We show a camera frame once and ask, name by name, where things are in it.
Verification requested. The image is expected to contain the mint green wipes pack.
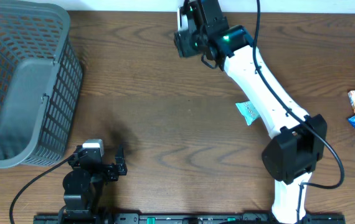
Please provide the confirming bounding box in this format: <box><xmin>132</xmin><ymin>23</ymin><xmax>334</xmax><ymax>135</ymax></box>
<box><xmin>235</xmin><ymin>101</ymin><xmax>260</xmax><ymax>126</ymax></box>

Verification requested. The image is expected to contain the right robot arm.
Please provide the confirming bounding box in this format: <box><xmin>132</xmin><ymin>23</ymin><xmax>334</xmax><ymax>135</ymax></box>
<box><xmin>174</xmin><ymin>0</ymin><xmax>326</xmax><ymax>223</ymax></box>

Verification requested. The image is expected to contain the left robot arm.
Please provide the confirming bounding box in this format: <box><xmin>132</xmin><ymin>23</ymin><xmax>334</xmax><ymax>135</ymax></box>
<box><xmin>57</xmin><ymin>145</ymin><xmax>128</xmax><ymax>223</ymax></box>

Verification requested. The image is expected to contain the grey plastic mesh basket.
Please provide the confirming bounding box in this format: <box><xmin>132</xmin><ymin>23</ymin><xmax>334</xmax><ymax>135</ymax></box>
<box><xmin>0</xmin><ymin>1</ymin><xmax>83</xmax><ymax>169</ymax></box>

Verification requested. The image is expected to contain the left black cable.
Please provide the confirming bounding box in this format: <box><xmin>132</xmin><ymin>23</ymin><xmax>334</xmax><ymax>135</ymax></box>
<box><xmin>9</xmin><ymin>155</ymin><xmax>74</xmax><ymax>224</ymax></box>

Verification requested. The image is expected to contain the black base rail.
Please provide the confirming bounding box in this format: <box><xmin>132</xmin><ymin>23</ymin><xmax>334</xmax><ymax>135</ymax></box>
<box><xmin>33</xmin><ymin>212</ymin><xmax>346</xmax><ymax>224</ymax></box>

